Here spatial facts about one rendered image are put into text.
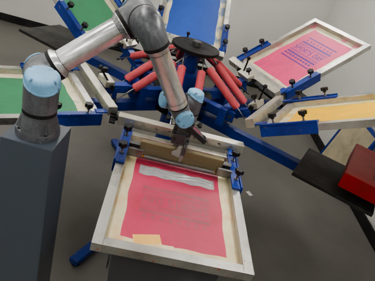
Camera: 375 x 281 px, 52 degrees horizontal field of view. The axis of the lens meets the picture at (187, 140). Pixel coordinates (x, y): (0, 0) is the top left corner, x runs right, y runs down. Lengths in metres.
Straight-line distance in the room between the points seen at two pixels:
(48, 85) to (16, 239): 0.68
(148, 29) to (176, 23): 1.97
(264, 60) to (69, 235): 1.93
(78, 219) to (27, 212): 1.30
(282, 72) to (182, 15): 0.98
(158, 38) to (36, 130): 0.52
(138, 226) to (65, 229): 1.33
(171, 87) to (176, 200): 0.51
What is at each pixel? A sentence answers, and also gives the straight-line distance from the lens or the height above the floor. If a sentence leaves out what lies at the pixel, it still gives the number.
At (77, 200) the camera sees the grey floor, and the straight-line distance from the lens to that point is 3.00.
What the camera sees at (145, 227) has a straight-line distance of 1.51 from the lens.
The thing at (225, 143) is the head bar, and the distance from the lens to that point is 2.05.
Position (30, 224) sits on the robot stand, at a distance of 1.63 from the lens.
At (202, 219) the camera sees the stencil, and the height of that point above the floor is 0.96.
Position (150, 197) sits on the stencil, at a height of 0.96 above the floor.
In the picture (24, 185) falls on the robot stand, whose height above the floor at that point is 1.02.
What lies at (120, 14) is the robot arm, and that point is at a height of 1.64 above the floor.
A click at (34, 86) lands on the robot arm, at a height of 1.40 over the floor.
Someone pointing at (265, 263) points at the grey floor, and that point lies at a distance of 3.03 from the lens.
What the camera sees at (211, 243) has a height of 0.96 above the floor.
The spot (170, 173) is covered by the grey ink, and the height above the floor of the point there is 0.96.
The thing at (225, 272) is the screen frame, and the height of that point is 0.97.
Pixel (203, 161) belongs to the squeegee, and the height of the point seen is 1.03.
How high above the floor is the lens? 1.99
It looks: 29 degrees down
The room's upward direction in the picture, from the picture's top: 18 degrees clockwise
